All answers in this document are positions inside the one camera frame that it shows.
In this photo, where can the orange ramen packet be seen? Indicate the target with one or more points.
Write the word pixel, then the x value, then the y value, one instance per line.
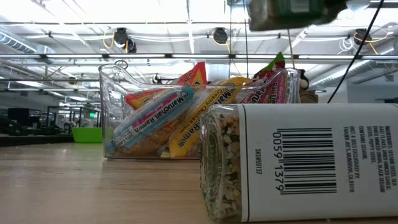
pixel 196 76

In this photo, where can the blue ramen packet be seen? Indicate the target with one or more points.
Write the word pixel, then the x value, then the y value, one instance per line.
pixel 155 119

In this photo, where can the green red snack packet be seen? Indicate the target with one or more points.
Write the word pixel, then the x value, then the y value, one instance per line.
pixel 278 87

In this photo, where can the clear three-compartment plastic bin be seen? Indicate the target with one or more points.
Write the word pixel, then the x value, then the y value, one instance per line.
pixel 109 93

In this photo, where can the green plastic bowl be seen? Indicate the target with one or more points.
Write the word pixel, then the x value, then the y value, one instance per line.
pixel 87 135

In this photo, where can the white-label spice jar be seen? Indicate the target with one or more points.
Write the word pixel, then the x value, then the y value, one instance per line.
pixel 311 161

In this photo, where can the person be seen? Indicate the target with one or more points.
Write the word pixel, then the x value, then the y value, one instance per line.
pixel 309 96

